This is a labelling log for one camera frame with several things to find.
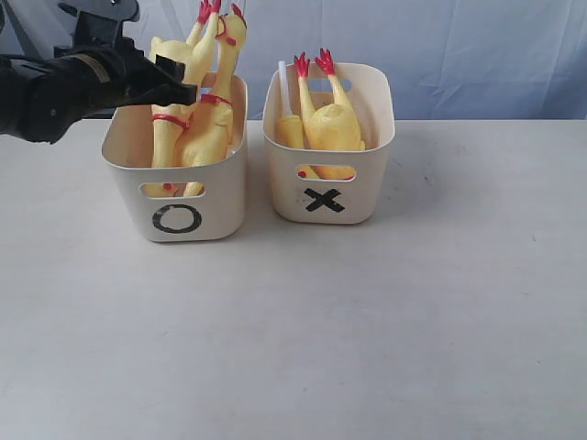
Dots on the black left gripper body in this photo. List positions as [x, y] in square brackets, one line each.
[57, 93]

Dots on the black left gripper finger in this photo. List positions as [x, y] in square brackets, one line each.
[154, 83]
[99, 23]

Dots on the whole rubber chicken facing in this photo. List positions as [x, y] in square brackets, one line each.
[196, 53]
[211, 126]

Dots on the headless yellow rubber chicken body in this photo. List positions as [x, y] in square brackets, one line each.
[332, 127]

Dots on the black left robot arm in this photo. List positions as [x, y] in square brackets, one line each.
[10, 82]

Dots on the cream bin marked O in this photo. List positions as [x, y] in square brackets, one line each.
[215, 214]

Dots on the cream bin marked X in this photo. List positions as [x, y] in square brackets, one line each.
[333, 202]

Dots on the white backdrop curtain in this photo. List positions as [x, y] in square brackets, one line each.
[444, 59]

